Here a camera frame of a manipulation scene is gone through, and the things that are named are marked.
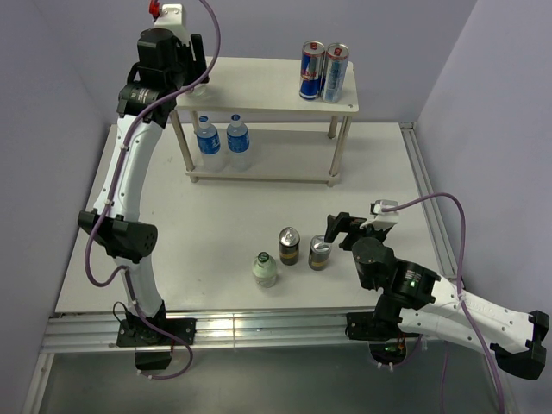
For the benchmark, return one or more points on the green cap glass bottle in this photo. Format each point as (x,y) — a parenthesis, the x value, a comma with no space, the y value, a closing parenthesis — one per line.
(264,270)
(198,90)

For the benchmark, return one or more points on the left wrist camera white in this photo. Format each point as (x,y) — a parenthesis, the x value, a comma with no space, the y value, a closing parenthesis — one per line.
(170,16)

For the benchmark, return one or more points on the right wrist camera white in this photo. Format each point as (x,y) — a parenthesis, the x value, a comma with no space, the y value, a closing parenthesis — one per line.
(379,219)

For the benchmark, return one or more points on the blue Red Bull can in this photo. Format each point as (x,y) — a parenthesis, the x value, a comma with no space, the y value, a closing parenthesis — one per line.
(312,61)

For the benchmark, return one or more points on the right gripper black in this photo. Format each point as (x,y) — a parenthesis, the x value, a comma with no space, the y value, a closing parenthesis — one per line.
(344,222)

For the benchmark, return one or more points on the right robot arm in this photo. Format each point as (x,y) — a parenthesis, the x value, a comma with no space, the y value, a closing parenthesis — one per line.
(415,300)

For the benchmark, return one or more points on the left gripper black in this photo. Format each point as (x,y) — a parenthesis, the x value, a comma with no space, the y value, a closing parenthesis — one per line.
(197,66)

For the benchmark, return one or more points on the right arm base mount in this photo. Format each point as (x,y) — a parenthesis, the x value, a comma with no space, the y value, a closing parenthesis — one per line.
(389,347)

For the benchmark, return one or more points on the black coffee can left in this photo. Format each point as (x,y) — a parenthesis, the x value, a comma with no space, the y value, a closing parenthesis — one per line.
(289,240)

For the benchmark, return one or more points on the silver Red Bull can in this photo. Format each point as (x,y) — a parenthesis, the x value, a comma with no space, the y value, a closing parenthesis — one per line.
(334,72)

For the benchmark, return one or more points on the Pocari Sweat bottle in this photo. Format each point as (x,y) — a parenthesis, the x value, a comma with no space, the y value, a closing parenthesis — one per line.
(239,144)
(209,145)

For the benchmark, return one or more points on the grey coffee can right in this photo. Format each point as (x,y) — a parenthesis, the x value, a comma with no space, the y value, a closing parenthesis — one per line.
(319,254)

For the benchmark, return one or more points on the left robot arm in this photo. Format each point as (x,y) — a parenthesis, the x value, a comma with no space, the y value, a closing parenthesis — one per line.
(119,244)

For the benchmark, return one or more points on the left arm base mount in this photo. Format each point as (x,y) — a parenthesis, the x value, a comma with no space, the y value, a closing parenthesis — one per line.
(153,351)

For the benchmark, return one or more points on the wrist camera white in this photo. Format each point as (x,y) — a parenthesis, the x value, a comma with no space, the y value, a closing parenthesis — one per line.
(170,16)
(379,219)

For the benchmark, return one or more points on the white two-tier shelf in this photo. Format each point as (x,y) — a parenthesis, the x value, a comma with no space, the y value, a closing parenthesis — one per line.
(293,139)

